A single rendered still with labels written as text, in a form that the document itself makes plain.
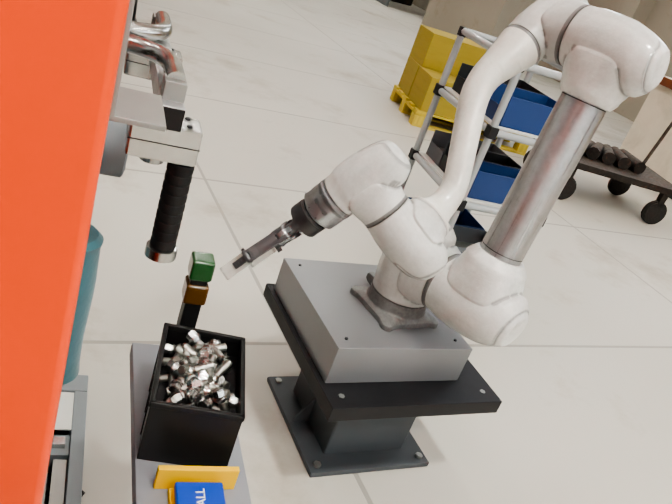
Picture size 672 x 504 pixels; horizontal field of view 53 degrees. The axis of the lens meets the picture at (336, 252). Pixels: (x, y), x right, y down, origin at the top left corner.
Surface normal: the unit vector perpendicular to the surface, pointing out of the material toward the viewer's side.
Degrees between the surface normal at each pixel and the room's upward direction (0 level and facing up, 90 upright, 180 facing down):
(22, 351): 90
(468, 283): 80
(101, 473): 0
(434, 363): 90
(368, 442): 90
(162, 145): 90
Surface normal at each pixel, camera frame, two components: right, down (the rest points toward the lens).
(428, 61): 0.22, 0.51
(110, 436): 0.31, -0.85
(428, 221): 0.41, -0.13
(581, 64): -0.75, 0.07
